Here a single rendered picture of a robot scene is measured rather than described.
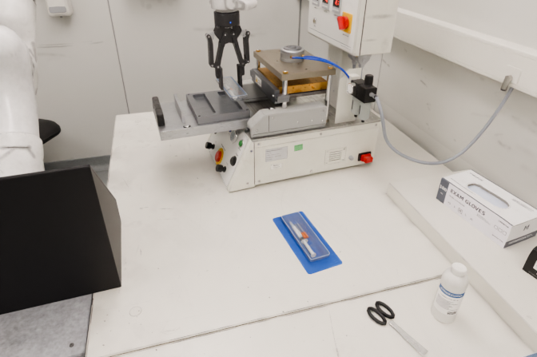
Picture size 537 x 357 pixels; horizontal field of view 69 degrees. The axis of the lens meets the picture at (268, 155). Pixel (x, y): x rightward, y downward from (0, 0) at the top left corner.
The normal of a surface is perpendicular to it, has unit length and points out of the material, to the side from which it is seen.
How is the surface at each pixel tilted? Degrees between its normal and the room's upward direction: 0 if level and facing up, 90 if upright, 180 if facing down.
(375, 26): 90
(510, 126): 90
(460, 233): 0
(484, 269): 0
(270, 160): 90
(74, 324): 0
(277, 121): 90
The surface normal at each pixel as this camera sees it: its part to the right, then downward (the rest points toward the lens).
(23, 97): 0.88, 0.04
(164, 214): 0.01, -0.86
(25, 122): 0.86, -0.26
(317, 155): 0.34, 0.47
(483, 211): -0.91, 0.15
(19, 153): 0.65, -0.42
